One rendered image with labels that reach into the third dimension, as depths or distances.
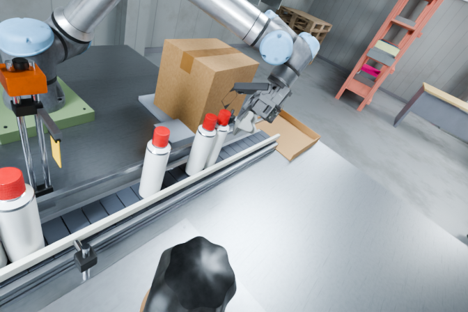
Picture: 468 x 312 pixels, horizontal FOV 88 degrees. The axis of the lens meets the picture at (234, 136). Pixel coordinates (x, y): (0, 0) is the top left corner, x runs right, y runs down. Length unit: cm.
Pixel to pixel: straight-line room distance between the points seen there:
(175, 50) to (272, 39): 42
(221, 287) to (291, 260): 52
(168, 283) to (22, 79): 33
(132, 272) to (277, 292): 34
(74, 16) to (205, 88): 42
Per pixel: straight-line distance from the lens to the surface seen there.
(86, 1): 87
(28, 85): 45
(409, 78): 785
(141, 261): 59
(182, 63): 89
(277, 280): 72
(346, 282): 85
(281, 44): 59
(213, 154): 73
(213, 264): 27
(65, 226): 64
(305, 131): 134
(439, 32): 780
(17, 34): 85
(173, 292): 25
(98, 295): 56
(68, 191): 58
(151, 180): 61
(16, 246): 55
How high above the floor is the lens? 141
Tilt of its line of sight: 34 degrees down
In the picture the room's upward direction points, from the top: 23 degrees clockwise
